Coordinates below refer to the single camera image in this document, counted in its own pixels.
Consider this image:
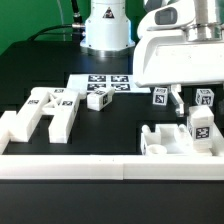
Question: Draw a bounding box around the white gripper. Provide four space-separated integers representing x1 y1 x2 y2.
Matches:
133 6 224 117

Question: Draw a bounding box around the white chair seat part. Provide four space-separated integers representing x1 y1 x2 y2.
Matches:
140 124 224 157

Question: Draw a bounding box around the white marker sheet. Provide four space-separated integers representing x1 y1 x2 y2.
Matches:
67 74 151 93

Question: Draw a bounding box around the white U-shaped fence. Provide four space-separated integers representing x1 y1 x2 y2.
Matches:
0 111 224 180

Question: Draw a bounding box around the white chair back frame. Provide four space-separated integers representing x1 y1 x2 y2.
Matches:
10 87 80 143

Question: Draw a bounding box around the black cable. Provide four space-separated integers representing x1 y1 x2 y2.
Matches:
27 0 86 42

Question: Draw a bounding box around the grey thin cable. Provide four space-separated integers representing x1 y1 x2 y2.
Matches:
56 0 66 42

